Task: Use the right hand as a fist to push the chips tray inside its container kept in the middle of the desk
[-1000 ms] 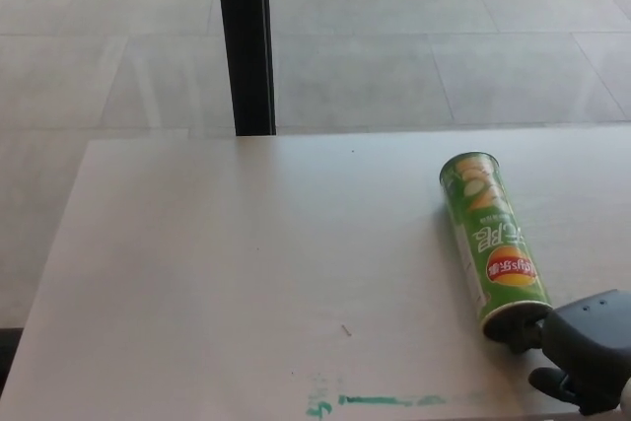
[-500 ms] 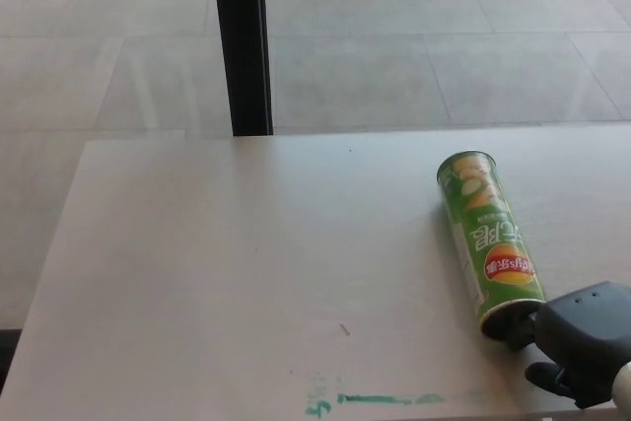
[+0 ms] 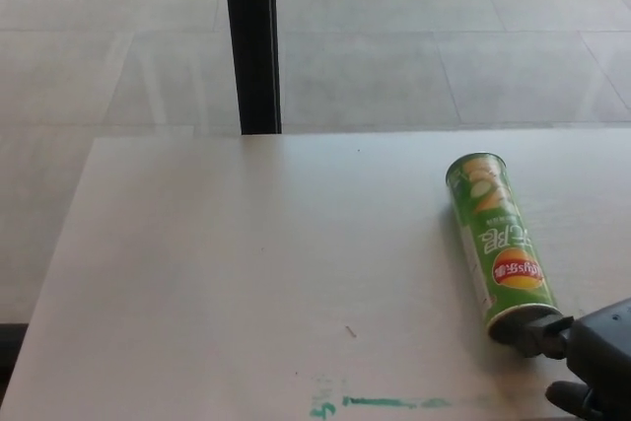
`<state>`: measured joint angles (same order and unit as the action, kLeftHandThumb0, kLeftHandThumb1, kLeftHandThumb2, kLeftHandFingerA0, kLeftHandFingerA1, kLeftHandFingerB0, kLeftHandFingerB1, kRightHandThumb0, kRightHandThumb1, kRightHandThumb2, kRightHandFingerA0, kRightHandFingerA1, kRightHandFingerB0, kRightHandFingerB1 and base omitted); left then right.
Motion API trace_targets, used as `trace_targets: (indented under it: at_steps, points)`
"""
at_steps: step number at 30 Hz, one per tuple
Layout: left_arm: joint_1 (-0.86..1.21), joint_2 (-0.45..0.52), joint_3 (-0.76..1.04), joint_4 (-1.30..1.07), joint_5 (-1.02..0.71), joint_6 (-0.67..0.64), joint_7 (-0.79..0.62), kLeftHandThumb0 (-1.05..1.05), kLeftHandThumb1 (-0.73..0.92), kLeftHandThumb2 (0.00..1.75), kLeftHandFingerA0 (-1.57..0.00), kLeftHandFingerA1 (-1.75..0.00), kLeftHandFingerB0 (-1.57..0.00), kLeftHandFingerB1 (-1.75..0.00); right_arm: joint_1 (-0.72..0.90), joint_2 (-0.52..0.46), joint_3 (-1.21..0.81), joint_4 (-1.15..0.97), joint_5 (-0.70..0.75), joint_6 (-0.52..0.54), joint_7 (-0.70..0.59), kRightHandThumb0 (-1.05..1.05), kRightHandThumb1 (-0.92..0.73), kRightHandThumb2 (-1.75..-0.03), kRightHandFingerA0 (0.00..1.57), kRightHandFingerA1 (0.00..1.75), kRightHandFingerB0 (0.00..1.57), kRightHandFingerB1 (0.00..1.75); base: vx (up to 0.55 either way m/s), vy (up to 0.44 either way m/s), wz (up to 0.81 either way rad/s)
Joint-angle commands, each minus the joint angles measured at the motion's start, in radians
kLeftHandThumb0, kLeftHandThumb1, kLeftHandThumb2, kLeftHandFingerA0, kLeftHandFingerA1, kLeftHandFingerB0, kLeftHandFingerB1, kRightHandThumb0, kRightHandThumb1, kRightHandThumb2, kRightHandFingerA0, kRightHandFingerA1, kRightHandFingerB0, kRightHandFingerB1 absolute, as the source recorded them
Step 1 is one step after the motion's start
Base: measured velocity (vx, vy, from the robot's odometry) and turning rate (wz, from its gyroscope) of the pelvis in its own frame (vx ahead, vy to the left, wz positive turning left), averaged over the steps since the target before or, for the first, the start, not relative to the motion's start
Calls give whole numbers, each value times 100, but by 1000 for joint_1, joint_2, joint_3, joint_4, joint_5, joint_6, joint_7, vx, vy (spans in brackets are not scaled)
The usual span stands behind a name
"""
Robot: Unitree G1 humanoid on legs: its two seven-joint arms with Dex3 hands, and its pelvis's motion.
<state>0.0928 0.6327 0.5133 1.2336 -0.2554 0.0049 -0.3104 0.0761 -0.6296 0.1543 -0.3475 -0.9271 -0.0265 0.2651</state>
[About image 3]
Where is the green chips can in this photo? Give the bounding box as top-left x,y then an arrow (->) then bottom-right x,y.
445,152 -> 564,343

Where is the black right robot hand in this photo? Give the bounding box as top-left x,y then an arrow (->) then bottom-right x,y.
512,296 -> 631,421

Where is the black window frame post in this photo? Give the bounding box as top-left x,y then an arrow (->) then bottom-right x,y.
221,0 -> 283,136

